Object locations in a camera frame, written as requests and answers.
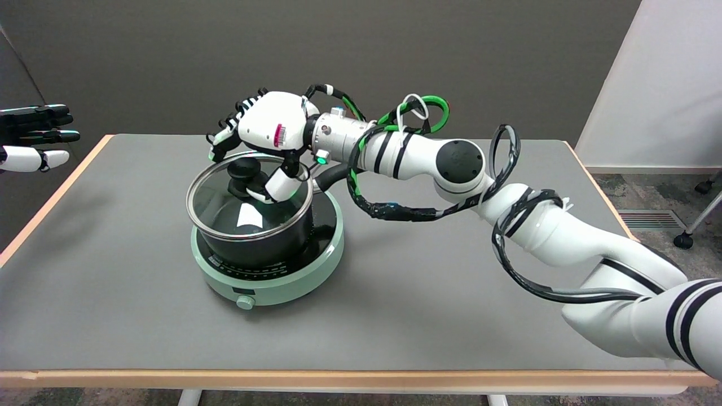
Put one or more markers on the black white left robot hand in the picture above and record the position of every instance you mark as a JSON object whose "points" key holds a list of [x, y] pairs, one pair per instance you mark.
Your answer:
{"points": [[22, 158]]}

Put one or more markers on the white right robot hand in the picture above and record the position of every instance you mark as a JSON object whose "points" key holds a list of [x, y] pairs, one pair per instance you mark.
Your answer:
{"points": [[265, 121]]}

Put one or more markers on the glass pot lid black knob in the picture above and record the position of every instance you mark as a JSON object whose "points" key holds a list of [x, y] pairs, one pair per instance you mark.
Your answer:
{"points": [[242, 169]]}

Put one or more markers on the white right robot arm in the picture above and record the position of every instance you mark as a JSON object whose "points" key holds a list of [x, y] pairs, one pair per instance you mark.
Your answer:
{"points": [[564, 237]]}

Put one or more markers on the green round induction cooker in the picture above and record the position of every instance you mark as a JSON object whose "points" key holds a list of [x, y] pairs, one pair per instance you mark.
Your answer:
{"points": [[282, 288]]}

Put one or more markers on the grey table mat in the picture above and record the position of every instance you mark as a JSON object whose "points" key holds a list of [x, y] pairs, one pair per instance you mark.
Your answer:
{"points": [[423, 293]]}

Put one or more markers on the white table leg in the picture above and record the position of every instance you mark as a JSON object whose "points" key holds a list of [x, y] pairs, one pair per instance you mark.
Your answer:
{"points": [[189, 398], [497, 400]]}

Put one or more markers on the metal floor vent grille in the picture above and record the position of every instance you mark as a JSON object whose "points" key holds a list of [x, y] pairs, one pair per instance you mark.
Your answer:
{"points": [[651, 220]]}

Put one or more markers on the white partition panel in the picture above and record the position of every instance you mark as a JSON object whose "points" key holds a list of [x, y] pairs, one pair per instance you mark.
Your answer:
{"points": [[665, 84]]}

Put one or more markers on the grey chair leg with caster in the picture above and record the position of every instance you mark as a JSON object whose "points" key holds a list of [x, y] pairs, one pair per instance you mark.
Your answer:
{"points": [[684, 241]]}

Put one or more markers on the black chair caster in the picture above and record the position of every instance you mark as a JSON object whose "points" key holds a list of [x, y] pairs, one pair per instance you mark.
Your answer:
{"points": [[703, 186]]}

